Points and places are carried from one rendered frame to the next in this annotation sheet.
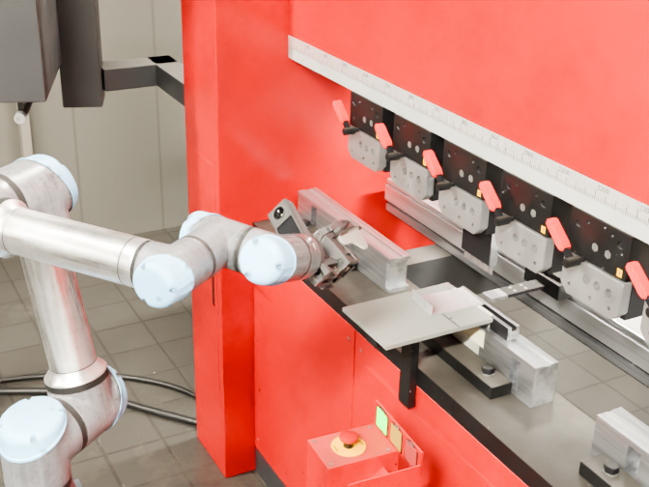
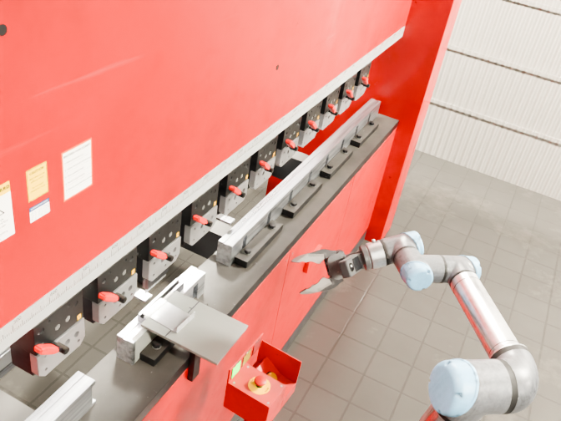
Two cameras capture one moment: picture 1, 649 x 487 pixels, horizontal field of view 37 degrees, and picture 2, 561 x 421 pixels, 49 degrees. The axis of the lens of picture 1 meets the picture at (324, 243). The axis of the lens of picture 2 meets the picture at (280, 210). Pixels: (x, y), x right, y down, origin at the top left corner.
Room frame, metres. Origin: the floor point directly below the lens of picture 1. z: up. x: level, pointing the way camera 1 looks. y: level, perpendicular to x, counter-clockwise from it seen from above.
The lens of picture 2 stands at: (2.54, 0.92, 2.35)
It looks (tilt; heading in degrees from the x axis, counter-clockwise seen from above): 34 degrees down; 229
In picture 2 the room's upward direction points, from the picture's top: 11 degrees clockwise
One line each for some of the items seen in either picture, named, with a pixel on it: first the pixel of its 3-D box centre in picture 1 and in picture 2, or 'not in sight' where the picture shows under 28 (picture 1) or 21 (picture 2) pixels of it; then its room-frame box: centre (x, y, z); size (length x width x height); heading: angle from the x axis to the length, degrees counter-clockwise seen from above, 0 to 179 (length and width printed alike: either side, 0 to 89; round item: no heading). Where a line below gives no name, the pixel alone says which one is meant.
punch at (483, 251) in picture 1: (479, 245); (155, 272); (1.90, -0.33, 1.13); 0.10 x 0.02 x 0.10; 29
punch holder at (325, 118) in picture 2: not in sight; (322, 105); (0.87, -0.89, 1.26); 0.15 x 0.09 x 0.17; 29
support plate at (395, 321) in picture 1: (416, 314); (194, 326); (1.83, -0.20, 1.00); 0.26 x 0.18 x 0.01; 119
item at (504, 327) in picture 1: (484, 312); (161, 300); (1.86, -0.35, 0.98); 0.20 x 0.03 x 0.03; 29
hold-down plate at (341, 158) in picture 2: not in sight; (336, 162); (0.64, -0.95, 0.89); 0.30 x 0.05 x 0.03; 29
